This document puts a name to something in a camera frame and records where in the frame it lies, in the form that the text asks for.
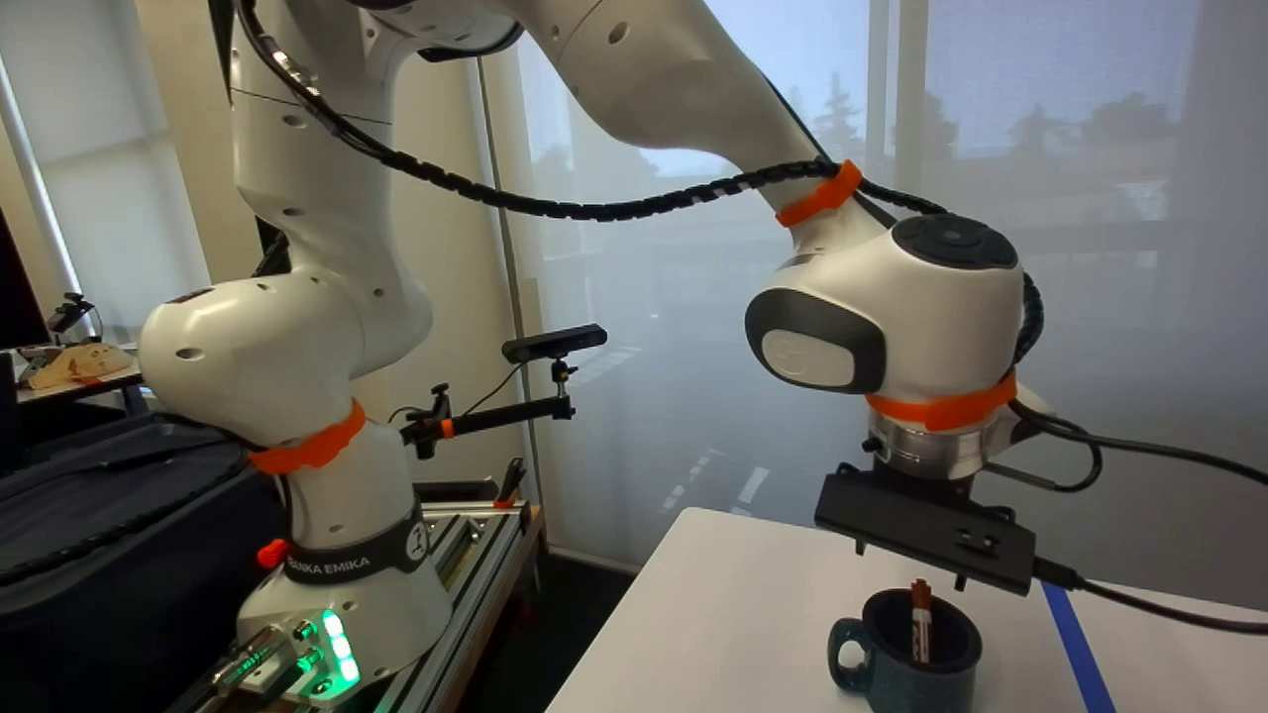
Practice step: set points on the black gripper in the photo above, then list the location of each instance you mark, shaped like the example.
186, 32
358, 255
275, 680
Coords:
938, 462

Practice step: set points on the dark teal mug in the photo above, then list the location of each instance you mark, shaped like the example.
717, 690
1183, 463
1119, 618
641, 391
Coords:
870, 655

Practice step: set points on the blue tape line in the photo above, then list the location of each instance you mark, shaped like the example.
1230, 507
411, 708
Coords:
1091, 688

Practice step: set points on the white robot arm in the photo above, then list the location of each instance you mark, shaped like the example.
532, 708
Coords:
919, 318

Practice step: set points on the orange capped marker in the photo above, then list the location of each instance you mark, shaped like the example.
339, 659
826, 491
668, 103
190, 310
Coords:
919, 623

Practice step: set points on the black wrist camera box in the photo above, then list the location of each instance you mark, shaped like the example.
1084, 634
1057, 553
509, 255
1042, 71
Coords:
930, 523

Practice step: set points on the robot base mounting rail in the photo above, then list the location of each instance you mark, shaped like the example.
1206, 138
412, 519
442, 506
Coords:
391, 643

